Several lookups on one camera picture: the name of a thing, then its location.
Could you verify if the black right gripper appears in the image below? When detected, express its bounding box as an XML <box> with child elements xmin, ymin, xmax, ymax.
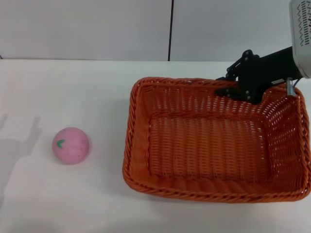
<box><xmin>214</xmin><ymin>47</ymin><xmax>304</xmax><ymax>105</ymax></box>

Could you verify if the orange woven wicker basket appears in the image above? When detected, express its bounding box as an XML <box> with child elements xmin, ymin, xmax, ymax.
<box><xmin>122</xmin><ymin>77</ymin><xmax>311</xmax><ymax>203</ymax></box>

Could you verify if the pink ball with green leaf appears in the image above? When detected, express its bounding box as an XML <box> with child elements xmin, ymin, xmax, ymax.
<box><xmin>52</xmin><ymin>127</ymin><xmax>90</xmax><ymax>166</ymax></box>

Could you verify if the silver metal cable connector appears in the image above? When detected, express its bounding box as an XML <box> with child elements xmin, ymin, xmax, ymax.
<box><xmin>285</xmin><ymin>78</ymin><xmax>296</xmax><ymax>97</ymax></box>

